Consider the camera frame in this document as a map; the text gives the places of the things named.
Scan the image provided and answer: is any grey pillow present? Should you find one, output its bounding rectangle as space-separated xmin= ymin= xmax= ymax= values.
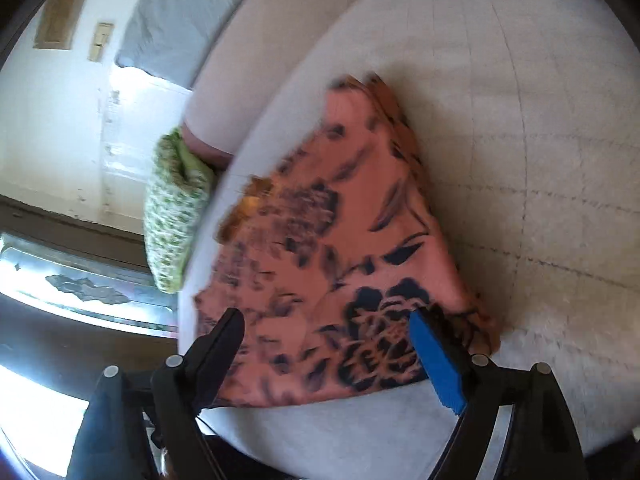
xmin=115 ymin=0 xmax=281 ymax=92

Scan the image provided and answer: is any green white crocheted cushion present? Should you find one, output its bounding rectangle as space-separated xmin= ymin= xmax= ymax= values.
xmin=143 ymin=127 xmax=216 ymax=295

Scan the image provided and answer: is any beige wall light switch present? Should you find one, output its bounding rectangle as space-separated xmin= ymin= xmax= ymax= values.
xmin=87 ymin=21 xmax=115 ymax=63

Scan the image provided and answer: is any brown framed wall panel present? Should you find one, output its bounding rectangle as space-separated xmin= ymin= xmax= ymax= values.
xmin=32 ymin=0 xmax=96 ymax=51

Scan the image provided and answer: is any pink bolster cushion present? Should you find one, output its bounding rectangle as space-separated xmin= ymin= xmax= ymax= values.
xmin=180 ymin=0 xmax=391 ymax=168

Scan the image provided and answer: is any glass door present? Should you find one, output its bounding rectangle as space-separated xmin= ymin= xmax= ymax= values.
xmin=0 ymin=230 xmax=181 ymax=336

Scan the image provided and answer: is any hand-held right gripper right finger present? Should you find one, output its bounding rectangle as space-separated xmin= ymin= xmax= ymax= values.
xmin=409 ymin=307 xmax=586 ymax=480

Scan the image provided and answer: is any orange floral blouse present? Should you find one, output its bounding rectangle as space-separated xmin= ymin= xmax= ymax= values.
xmin=194 ymin=72 xmax=502 ymax=407

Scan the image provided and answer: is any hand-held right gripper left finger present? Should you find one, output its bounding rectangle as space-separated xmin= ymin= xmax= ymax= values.
xmin=65 ymin=307 xmax=246 ymax=480

